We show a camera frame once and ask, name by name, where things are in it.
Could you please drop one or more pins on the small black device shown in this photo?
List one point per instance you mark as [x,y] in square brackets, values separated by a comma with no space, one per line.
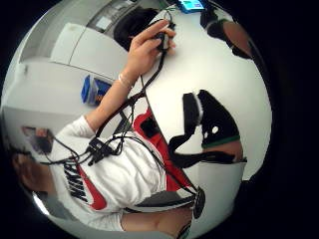
[162,39]

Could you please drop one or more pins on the black chair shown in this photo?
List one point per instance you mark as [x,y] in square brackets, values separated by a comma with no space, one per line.
[134,26]

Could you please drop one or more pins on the screen with cyan display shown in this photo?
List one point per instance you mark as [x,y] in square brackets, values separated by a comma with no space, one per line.
[191,5]

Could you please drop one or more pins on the red and black garment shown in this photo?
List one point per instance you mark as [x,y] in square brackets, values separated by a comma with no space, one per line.
[162,149]

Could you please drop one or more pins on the blue box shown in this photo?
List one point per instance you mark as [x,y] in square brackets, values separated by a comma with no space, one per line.
[94,90]

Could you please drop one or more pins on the person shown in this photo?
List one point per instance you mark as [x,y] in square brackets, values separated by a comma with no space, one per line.
[116,179]

